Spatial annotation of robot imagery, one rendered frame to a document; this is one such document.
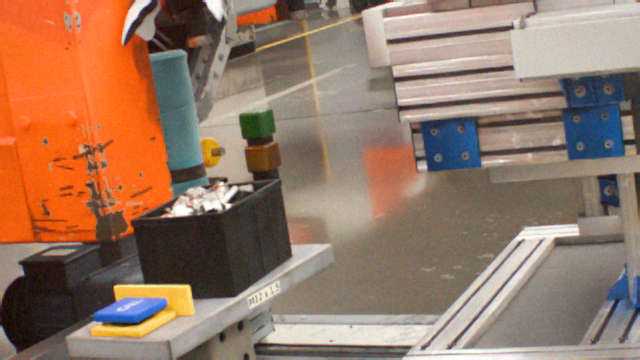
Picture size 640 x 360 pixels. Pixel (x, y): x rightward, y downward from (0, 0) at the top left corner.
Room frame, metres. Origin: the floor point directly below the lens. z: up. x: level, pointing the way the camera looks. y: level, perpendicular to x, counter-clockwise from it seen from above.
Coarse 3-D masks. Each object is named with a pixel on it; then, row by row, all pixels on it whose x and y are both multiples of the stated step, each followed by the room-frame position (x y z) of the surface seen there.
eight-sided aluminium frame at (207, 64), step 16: (224, 32) 2.66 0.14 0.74; (208, 48) 2.68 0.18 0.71; (224, 48) 2.65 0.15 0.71; (192, 64) 2.63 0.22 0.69; (208, 64) 2.61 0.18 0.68; (224, 64) 2.64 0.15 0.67; (192, 80) 2.61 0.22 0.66; (208, 80) 2.59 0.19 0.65; (208, 96) 2.58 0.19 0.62; (208, 112) 2.56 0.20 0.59
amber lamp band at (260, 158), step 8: (264, 144) 1.90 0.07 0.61; (272, 144) 1.91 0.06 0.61; (248, 152) 1.91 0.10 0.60; (256, 152) 1.90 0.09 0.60; (264, 152) 1.90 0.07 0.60; (272, 152) 1.91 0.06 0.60; (248, 160) 1.91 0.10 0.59; (256, 160) 1.90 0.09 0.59; (264, 160) 1.90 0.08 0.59; (272, 160) 1.91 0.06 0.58; (280, 160) 1.92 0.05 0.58; (248, 168) 1.91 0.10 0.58; (256, 168) 1.91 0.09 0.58; (264, 168) 1.90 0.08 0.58; (272, 168) 1.90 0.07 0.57
